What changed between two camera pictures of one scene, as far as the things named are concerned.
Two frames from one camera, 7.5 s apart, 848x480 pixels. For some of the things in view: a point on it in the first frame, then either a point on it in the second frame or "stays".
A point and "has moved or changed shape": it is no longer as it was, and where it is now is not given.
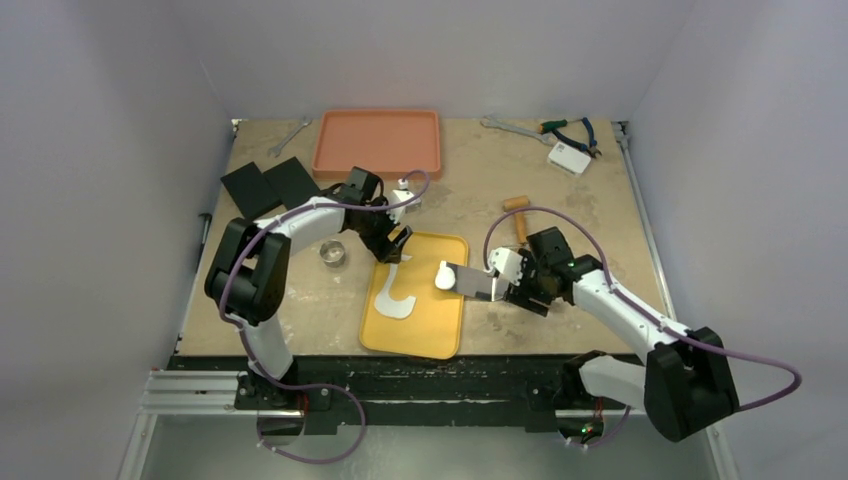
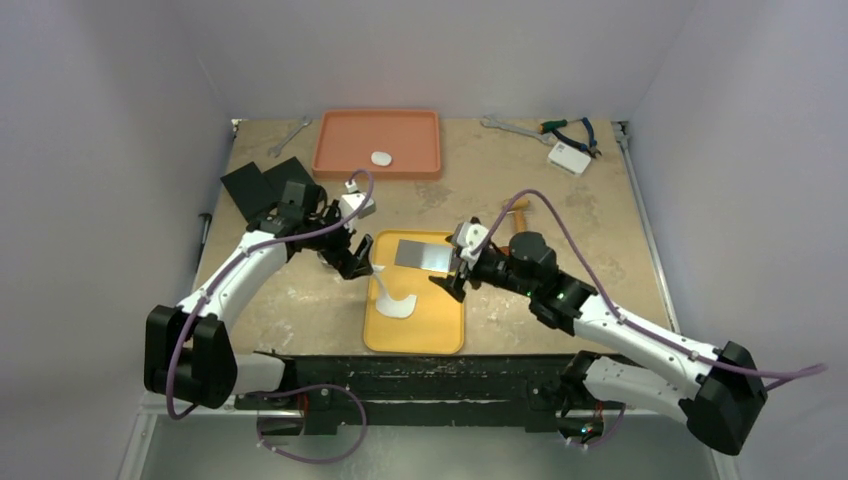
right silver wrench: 489,121 stays
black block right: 291,182 stays
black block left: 250,190 stays
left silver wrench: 277,148 stays
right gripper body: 515,291 -> 468,273
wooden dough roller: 517,202 stays
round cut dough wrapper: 445,277 has moved or changed shape
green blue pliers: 552,126 stays
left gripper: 383,249 -> 344,261
